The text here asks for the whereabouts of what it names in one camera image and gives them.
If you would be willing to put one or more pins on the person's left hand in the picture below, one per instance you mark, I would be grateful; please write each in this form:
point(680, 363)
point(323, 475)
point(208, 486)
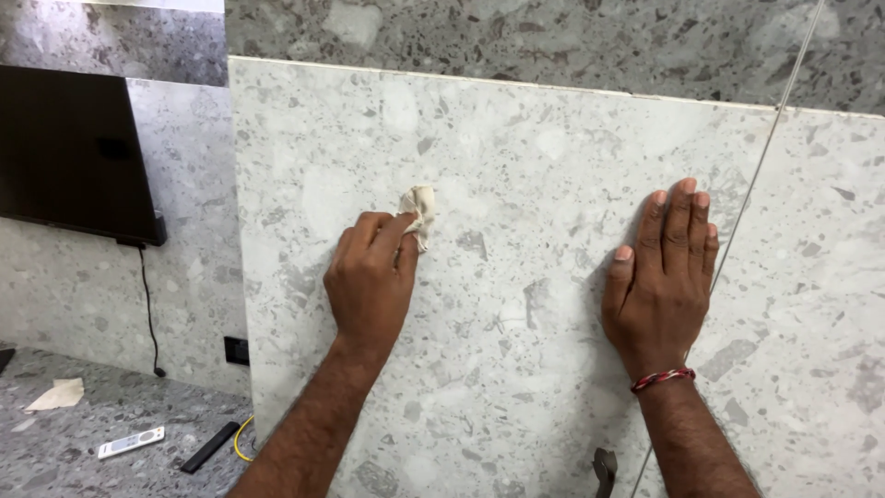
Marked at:
point(366, 290)

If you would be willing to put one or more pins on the beige paper scrap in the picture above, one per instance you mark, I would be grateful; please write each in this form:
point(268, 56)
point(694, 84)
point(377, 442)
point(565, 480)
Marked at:
point(59, 395)

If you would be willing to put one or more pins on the cream wiping cloth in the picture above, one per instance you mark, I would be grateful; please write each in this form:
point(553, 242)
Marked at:
point(422, 204)

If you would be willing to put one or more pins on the black wall socket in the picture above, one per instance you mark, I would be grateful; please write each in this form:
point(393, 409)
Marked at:
point(236, 351)

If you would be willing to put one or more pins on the grey metal tool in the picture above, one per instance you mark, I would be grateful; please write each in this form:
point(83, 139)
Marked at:
point(605, 470)

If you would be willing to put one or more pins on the black flat television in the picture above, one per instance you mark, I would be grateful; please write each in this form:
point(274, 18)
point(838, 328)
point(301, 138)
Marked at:
point(69, 152)

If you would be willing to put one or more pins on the white remote control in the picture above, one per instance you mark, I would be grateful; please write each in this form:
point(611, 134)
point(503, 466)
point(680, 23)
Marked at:
point(131, 442)

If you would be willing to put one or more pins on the black remote control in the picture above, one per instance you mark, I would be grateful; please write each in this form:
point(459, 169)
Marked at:
point(209, 447)

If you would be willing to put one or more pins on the dark object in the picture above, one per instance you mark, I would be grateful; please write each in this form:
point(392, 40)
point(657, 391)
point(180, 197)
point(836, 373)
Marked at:
point(5, 359)

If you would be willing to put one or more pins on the person's right hand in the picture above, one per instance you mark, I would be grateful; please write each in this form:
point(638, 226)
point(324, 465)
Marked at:
point(657, 311)

